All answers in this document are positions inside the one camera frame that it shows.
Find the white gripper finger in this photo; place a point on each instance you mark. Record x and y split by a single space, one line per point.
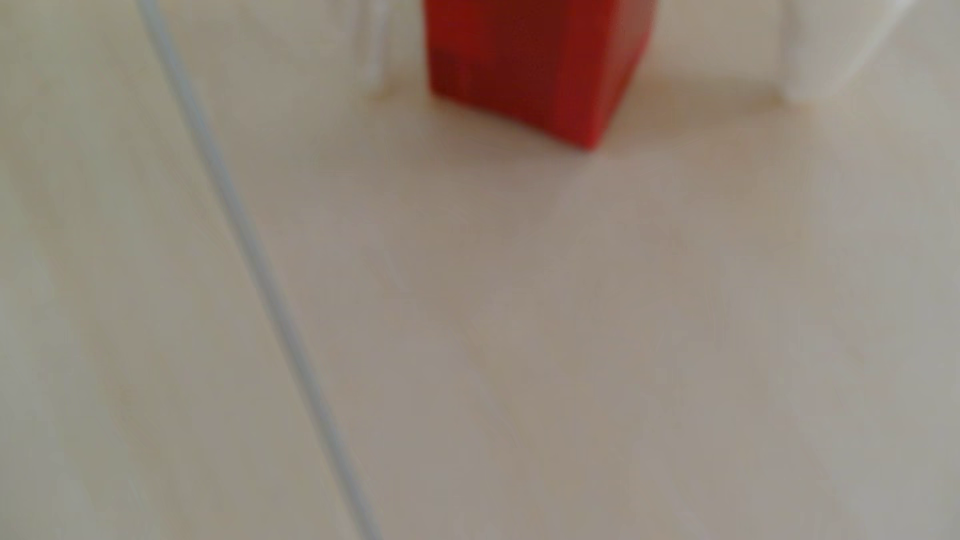
375 45
832 41

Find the red block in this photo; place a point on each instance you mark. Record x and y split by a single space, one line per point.
532 64

